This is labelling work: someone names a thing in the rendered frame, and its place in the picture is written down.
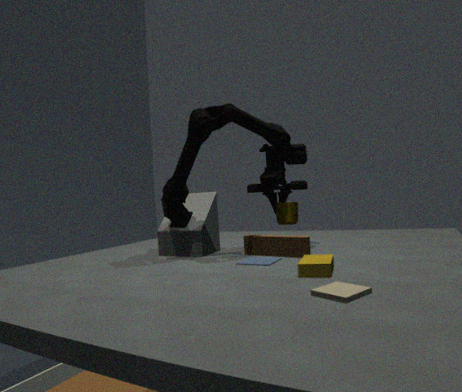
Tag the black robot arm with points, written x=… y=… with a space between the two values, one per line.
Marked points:
x=201 y=123

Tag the yellow cup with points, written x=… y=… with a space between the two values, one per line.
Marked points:
x=287 y=213

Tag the yellow block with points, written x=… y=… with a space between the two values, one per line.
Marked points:
x=316 y=266

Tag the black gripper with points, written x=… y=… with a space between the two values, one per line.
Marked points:
x=285 y=188

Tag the beige flat square slab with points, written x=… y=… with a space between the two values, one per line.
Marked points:
x=341 y=292

